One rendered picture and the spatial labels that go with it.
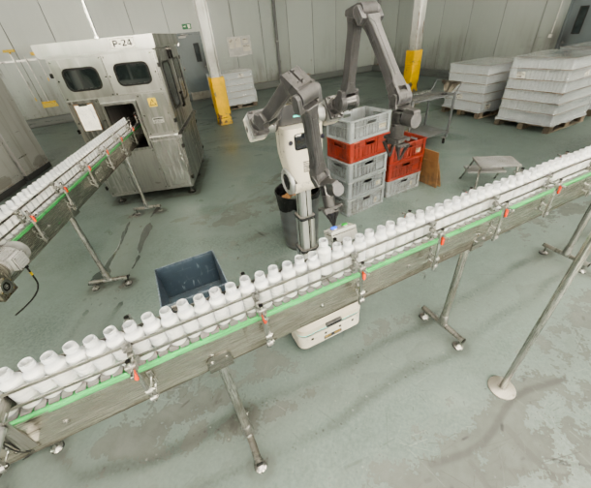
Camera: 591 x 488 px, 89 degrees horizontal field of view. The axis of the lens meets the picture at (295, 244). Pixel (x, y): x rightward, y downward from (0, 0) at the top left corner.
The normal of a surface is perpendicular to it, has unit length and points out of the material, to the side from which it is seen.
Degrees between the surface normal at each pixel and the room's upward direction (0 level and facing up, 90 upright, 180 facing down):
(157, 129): 90
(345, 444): 0
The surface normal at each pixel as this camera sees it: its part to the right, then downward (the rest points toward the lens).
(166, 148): 0.15, 0.57
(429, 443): -0.08, -0.81
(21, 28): 0.45, 0.49
